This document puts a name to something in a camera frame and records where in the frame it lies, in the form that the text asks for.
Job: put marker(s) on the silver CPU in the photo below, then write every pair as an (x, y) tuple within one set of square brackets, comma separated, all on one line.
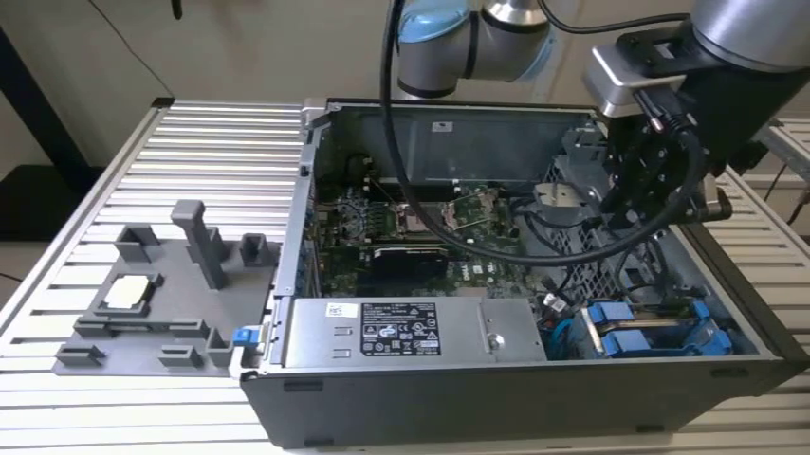
[(130, 290)]

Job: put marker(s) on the black stand frame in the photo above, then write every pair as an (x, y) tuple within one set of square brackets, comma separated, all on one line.
[(38, 142)]

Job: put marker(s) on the blue case latch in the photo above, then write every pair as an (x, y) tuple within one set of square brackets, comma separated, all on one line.
[(246, 336)]

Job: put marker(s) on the black graphics card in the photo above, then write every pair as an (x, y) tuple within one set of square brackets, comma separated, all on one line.
[(405, 272)]

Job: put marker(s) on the grey parts rack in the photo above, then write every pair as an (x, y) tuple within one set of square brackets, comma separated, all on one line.
[(183, 289)]

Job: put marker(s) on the grey disk bay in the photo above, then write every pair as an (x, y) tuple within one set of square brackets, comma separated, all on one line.
[(671, 339)]

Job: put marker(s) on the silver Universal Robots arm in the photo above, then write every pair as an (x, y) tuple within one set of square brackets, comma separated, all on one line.
[(741, 28)]

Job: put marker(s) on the CPU socket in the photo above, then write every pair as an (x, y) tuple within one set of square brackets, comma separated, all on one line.
[(405, 223)]

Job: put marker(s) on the silver power supply unit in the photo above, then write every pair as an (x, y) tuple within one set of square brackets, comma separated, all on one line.
[(317, 332)]

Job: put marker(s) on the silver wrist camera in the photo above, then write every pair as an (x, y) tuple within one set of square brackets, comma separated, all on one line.
[(610, 80)]

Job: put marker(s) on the green motherboard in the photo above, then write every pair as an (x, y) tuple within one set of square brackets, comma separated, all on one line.
[(500, 279)]

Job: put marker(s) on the silver metal hinge latch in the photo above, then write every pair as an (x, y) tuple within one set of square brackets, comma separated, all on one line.
[(560, 194)]

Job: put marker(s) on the black open PC case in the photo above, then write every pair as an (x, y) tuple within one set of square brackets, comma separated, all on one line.
[(444, 407)]

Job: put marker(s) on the aluminium profile frame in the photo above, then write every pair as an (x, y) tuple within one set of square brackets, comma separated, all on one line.
[(788, 140)]

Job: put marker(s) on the grey perforated metal bracket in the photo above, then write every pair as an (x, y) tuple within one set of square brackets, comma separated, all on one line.
[(564, 237)]

